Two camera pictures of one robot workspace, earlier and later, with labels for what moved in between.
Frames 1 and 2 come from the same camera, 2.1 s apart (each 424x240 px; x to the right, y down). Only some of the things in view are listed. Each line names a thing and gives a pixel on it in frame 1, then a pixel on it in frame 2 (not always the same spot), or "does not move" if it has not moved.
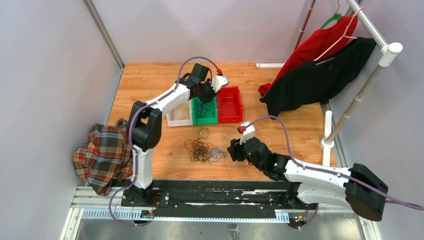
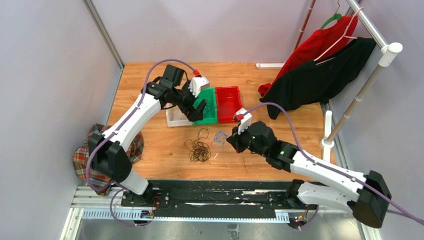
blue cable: x=214 y=153 -> x=219 y=139
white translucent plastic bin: x=180 y=114 does not move
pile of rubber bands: x=200 y=151 does not move
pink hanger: x=338 y=41 does not move
